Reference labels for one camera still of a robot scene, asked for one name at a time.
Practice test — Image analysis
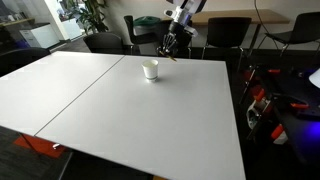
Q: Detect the green bin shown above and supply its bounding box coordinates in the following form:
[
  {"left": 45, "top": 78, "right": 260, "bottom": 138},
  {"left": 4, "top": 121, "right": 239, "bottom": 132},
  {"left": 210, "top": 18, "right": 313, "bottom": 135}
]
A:
[{"left": 133, "top": 16, "right": 161, "bottom": 26}]

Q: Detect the white cabinet box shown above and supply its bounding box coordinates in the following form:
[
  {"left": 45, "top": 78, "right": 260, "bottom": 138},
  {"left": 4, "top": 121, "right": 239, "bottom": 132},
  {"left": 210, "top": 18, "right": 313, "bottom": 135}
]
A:
[{"left": 20, "top": 23, "right": 59, "bottom": 48}]

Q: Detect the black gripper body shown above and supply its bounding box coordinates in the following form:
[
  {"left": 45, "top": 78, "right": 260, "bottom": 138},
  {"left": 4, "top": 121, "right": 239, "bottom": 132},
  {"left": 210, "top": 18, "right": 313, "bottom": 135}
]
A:
[{"left": 164, "top": 6, "right": 198, "bottom": 42}]

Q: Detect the yellow pen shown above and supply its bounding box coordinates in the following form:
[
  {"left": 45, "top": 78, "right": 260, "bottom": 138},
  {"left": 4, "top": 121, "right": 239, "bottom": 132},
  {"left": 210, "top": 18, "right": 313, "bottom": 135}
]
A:
[{"left": 159, "top": 51, "right": 177, "bottom": 62}]

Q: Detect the black equipment cart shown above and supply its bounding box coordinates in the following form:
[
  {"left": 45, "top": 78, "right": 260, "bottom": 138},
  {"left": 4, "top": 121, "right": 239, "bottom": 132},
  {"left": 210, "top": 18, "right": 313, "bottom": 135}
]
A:
[{"left": 241, "top": 66, "right": 320, "bottom": 165}]

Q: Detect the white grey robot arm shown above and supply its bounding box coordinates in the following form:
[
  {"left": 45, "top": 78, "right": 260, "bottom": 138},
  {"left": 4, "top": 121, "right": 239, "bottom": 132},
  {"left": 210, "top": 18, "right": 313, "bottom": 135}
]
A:
[{"left": 160, "top": 0, "right": 207, "bottom": 57}]

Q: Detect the wooden background table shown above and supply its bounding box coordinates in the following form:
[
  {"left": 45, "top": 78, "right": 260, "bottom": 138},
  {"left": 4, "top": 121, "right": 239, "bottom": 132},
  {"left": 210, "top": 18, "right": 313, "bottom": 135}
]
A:
[{"left": 192, "top": 9, "right": 290, "bottom": 53}]

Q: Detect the black chair near left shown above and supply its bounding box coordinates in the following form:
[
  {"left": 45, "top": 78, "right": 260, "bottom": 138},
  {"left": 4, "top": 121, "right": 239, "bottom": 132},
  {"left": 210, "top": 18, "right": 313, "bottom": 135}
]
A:
[{"left": 0, "top": 47, "right": 51, "bottom": 77}]

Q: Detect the black chair centre back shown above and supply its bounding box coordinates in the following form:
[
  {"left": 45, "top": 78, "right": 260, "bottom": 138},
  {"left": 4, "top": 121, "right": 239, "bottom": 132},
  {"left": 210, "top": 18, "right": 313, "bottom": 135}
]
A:
[{"left": 155, "top": 20, "right": 194, "bottom": 60}]

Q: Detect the black chair right of centre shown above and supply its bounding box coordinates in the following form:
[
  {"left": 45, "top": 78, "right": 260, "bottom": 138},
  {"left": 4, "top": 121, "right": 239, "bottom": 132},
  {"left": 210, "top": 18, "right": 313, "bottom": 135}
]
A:
[{"left": 201, "top": 17, "right": 252, "bottom": 60}]

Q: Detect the black chair behind table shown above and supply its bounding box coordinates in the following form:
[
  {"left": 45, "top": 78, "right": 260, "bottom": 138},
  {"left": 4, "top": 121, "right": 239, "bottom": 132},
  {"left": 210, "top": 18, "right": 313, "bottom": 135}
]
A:
[{"left": 83, "top": 32, "right": 124, "bottom": 54}]

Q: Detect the white paper cup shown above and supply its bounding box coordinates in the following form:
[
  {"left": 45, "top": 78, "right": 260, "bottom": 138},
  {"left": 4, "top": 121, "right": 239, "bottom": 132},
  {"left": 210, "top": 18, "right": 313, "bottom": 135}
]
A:
[{"left": 142, "top": 60, "right": 158, "bottom": 82}]

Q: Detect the green potted plant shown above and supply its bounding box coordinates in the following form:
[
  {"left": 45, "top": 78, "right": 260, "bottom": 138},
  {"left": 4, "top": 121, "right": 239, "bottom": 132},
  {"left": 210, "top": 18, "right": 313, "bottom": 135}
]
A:
[{"left": 56, "top": 0, "right": 109, "bottom": 33}]

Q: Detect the orange floor mat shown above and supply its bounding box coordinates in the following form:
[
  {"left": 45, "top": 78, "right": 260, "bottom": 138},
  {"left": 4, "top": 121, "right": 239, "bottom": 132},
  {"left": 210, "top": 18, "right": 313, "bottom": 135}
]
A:
[{"left": 14, "top": 135, "right": 66, "bottom": 158}]

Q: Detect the black chair far left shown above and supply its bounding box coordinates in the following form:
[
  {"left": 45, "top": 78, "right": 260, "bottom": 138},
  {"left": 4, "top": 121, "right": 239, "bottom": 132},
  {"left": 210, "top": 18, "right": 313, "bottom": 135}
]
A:
[{"left": 124, "top": 15, "right": 158, "bottom": 55}]

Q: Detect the black chair far right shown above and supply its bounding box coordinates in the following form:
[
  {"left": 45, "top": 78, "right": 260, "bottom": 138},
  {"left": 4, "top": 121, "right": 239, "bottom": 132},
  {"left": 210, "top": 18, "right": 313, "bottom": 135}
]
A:
[{"left": 265, "top": 12, "right": 320, "bottom": 55}]

